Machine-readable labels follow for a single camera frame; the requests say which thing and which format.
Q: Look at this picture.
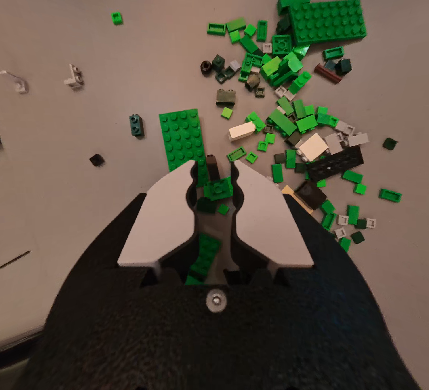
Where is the teal lego brick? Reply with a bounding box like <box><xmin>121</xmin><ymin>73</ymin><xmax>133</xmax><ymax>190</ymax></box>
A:
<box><xmin>129</xmin><ymin>114</ymin><xmax>145</xmax><ymax>138</ymax></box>

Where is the grey lego bracket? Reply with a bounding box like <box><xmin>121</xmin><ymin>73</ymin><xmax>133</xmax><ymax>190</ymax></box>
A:
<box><xmin>64</xmin><ymin>64</ymin><xmax>84</xmax><ymax>91</ymax></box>

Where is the clear lego piece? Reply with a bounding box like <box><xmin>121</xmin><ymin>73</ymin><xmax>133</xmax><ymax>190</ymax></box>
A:
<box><xmin>0</xmin><ymin>70</ymin><xmax>29</xmax><ymax>94</ymax></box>

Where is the pile of green lego pieces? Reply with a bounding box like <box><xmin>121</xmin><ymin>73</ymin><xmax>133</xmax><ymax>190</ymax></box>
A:
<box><xmin>196</xmin><ymin>0</ymin><xmax>403</xmax><ymax>253</ymax></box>

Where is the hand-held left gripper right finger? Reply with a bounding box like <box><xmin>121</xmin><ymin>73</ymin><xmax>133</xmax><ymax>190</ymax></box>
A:
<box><xmin>231</xmin><ymin>159</ymin><xmax>315</xmax><ymax>279</ymax></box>

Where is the long green lego plate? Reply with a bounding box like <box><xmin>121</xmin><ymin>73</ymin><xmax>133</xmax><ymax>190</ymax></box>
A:
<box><xmin>158</xmin><ymin>108</ymin><xmax>209</xmax><ymax>188</ymax></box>

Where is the black lego plate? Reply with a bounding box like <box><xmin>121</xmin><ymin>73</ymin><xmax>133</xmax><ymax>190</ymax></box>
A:
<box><xmin>306</xmin><ymin>145</ymin><xmax>365</xmax><ymax>182</ymax></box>

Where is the brown grooved lego tile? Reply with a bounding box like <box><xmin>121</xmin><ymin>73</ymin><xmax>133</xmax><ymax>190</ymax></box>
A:
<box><xmin>314</xmin><ymin>63</ymin><xmax>343</xmax><ymax>84</ymax></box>

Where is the small green lego plate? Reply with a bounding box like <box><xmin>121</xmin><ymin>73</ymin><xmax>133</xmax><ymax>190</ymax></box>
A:
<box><xmin>184</xmin><ymin>232</ymin><xmax>222</xmax><ymax>286</ymax></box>

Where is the dark brown lego brick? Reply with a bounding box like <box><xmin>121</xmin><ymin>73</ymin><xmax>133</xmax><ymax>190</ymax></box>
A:
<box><xmin>205</xmin><ymin>154</ymin><xmax>221</xmax><ymax>180</ymax></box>

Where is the white lego brick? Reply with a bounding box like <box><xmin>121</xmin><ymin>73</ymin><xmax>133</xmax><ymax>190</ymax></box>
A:
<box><xmin>228</xmin><ymin>121</ymin><xmax>257</xmax><ymax>143</ymax></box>
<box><xmin>298</xmin><ymin>133</ymin><xmax>330</xmax><ymax>163</ymax></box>

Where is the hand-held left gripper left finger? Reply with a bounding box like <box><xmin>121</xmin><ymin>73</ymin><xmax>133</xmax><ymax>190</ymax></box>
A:
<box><xmin>117</xmin><ymin>159</ymin><xmax>199</xmax><ymax>277</ymax></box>

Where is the green square lego plate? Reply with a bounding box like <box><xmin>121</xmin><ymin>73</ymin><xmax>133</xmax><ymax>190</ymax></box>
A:
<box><xmin>203</xmin><ymin>177</ymin><xmax>234</xmax><ymax>201</ymax></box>

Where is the large green lego plate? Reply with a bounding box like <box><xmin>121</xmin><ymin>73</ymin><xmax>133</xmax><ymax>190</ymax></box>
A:
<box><xmin>288</xmin><ymin>0</ymin><xmax>368</xmax><ymax>46</ymax></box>

